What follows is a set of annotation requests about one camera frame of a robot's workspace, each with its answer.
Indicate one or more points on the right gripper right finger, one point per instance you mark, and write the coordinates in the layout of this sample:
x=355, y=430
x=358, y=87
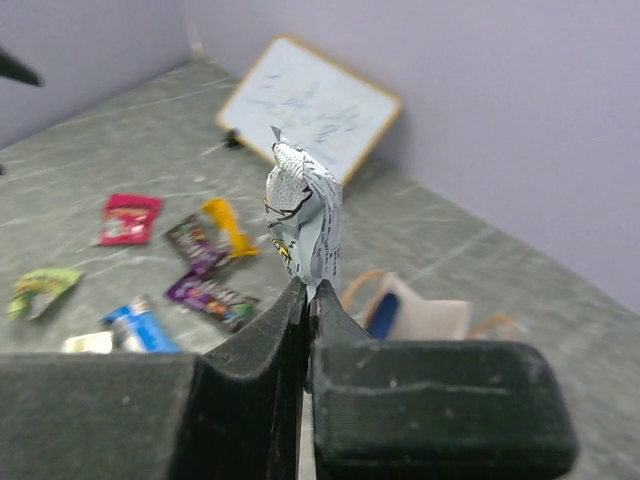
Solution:
x=453, y=409

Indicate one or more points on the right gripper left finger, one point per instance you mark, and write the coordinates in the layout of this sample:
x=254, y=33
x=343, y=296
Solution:
x=231, y=413

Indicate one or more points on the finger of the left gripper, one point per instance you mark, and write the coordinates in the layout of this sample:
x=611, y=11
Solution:
x=14, y=69

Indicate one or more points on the blue Burts chips bag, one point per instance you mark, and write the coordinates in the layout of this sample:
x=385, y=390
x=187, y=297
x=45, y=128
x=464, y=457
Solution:
x=383, y=317

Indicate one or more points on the pink paper bag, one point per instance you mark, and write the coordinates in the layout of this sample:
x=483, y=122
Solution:
x=420, y=319

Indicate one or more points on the red Himalaya candy pouch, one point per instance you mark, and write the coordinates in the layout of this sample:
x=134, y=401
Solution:
x=128, y=219

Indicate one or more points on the green Himalaya candy pouch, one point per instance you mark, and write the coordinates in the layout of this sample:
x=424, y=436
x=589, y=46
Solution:
x=36, y=291

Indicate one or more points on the grey Himalaya candy pouch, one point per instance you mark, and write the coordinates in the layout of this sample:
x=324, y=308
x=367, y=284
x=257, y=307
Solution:
x=303, y=205

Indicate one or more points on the blue cookie bar wrapper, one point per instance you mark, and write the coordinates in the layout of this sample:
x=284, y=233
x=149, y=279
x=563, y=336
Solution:
x=137, y=329

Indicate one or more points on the white green small box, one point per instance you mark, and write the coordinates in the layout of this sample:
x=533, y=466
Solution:
x=93, y=343

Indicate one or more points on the yellow candy bar wrapper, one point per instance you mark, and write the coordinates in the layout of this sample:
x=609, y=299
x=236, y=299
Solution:
x=231, y=233

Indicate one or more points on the brown purple M&M's pack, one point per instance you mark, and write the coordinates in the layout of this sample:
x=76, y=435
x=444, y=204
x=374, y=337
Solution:
x=190, y=240

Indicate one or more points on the white board with yellow frame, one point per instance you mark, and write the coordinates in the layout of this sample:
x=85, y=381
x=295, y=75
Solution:
x=335, y=113

